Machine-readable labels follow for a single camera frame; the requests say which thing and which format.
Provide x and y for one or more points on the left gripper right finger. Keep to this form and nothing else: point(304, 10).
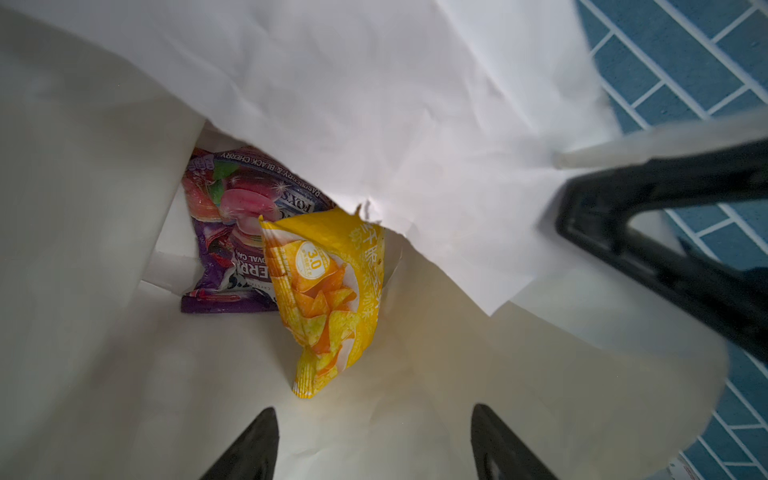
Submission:
point(499, 453)

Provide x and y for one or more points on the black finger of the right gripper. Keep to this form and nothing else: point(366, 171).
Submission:
point(596, 209)

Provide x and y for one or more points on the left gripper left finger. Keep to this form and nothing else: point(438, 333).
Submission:
point(253, 455)

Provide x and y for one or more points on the illustrated paper gift bag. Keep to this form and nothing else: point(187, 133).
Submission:
point(454, 125)

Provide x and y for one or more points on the yellow corn chips packet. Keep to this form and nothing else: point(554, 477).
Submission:
point(327, 270)

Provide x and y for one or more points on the purple berry candy packet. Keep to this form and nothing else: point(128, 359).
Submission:
point(227, 195)

